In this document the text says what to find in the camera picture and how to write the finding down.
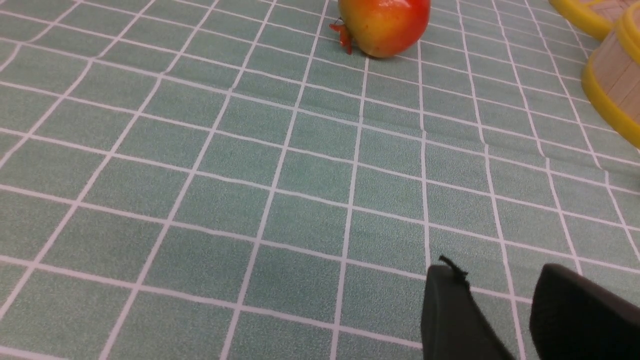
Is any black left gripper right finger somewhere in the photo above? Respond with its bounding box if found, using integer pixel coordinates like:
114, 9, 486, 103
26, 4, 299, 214
529, 263, 640, 360

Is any woven bamboo steamer lid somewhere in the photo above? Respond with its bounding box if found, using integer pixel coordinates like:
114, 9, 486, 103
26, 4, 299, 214
549, 0, 638, 42

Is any green checkered tablecloth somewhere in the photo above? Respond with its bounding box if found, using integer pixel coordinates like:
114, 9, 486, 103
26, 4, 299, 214
0, 0, 640, 360

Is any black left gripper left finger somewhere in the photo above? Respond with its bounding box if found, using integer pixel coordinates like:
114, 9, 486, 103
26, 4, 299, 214
421, 256, 514, 360

